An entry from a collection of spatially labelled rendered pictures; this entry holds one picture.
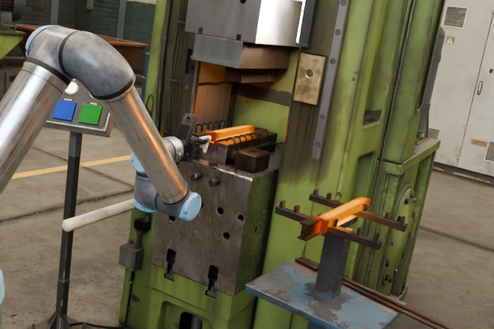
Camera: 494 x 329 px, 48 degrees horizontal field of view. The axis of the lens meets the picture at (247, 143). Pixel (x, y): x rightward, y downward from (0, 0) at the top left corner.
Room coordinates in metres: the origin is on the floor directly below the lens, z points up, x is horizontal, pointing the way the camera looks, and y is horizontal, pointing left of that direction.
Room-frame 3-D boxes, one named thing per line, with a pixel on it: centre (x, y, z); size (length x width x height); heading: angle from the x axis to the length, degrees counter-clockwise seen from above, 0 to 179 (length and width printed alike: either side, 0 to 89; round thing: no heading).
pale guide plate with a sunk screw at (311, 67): (2.00, -0.18, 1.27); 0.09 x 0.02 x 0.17; 63
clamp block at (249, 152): (1.99, -0.03, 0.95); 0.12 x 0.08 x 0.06; 153
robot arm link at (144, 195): (1.70, 0.28, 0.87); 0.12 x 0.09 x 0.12; 58
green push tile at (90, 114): (2.07, 0.60, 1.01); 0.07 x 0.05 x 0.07; 88
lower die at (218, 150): (2.21, 0.06, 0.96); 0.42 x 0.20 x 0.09; 153
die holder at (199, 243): (2.19, 0.01, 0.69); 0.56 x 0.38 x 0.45; 153
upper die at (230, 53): (2.21, 0.06, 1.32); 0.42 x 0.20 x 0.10; 153
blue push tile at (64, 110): (2.07, 0.70, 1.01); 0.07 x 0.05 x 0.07; 88
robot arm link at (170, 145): (1.71, 0.29, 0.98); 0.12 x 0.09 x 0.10; 153
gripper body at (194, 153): (1.86, 0.21, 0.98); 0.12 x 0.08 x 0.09; 153
